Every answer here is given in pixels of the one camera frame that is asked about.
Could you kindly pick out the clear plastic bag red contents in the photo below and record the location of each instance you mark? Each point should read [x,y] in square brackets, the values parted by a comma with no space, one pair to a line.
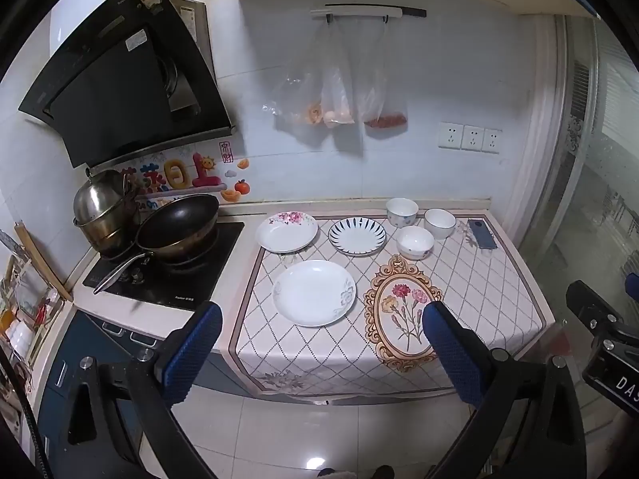
[384,110]

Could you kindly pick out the black range hood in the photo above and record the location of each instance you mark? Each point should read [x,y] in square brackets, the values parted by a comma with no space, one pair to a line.
[115,85]

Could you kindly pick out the plain white bowl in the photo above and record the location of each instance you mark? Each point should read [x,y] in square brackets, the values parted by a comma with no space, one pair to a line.
[440,223]
[415,243]

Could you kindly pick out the wall hook rail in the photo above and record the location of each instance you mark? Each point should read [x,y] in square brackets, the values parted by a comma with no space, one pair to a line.
[364,11]

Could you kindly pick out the kitchen storage rack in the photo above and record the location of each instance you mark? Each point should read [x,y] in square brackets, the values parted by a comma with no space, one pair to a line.
[25,319]

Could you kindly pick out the colourful printed box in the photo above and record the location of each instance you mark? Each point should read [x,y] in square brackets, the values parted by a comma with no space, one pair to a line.
[172,172]

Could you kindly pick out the pink floral white plate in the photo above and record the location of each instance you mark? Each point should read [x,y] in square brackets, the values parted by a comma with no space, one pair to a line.
[287,234]

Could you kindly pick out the black wok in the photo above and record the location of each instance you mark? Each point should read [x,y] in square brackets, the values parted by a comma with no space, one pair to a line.
[179,222]

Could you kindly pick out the diamond pattern floral tablecloth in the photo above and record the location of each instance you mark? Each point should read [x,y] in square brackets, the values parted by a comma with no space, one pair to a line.
[474,289]

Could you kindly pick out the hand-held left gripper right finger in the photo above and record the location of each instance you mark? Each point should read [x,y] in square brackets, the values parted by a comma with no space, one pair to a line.
[449,349]

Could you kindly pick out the stainless steel bowl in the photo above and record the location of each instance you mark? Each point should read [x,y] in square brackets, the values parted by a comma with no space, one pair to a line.
[100,197]

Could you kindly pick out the dark blue smartphone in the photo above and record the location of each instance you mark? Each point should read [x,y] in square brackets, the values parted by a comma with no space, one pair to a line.
[482,234]

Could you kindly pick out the clear plastic bag with eggs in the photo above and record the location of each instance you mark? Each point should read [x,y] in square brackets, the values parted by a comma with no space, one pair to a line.
[339,105]

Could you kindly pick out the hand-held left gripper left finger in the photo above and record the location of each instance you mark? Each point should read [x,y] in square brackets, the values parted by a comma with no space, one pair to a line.
[197,344]

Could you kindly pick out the grey floral white plate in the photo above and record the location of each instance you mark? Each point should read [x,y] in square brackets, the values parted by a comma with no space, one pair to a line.
[314,293]

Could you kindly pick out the stainless steel pot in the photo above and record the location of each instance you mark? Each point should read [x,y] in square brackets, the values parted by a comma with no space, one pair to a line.
[107,237]

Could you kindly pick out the blue floral white bowl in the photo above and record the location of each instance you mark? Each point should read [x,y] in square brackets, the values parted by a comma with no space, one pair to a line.
[402,213]

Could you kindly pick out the clear plastic bag orange contents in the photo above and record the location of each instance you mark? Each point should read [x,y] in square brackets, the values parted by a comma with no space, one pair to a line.
[299,100]

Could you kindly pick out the black gas stove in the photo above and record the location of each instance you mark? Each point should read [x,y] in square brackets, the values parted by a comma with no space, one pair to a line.
[199,279]

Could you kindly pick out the wooden cutting board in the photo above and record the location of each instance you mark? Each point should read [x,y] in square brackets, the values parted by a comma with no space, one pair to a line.
[42,262]

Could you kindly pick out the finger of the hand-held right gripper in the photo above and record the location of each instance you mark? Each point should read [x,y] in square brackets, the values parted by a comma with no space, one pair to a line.
[591,304]

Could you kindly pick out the blue striped plate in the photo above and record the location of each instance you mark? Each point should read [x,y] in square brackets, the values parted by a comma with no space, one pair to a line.
[357,236]

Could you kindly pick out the glass sliding door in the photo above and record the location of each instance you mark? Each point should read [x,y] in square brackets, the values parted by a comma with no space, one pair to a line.
[599,184]

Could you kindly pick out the white wall socket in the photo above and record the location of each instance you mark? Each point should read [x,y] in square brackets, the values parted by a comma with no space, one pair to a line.
[451,135]
[473,138]
[491,140]

